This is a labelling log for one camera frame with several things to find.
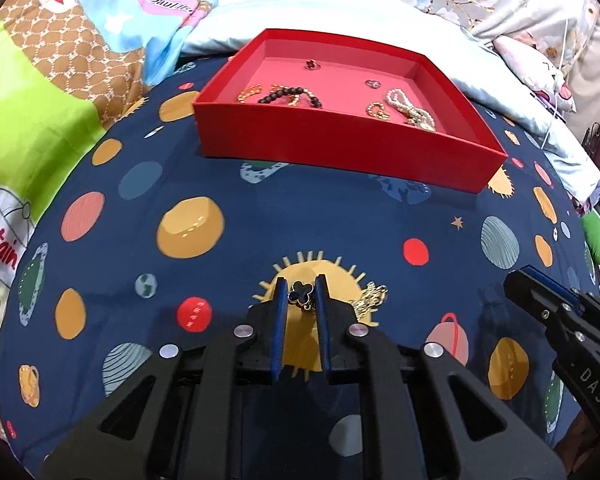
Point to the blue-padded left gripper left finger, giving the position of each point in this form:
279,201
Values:
268,319

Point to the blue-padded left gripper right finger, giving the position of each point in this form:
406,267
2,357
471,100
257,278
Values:
333,319

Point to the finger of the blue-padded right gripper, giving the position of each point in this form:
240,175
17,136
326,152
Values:
565,294
534,292

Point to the gold wristwatch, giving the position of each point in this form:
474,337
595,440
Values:
421,119

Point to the green plush toy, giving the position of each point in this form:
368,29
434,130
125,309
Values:
591,228

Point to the navy planet print bedsheet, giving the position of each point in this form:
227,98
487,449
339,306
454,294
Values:
159,245

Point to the light blue pillow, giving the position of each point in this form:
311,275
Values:
479,73

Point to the red cardboard tray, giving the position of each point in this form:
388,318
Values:
318,99

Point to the pink cat plush pillow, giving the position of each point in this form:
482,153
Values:
536,72

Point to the colourful monkey cartoon blanket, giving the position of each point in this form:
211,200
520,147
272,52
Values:
83,155

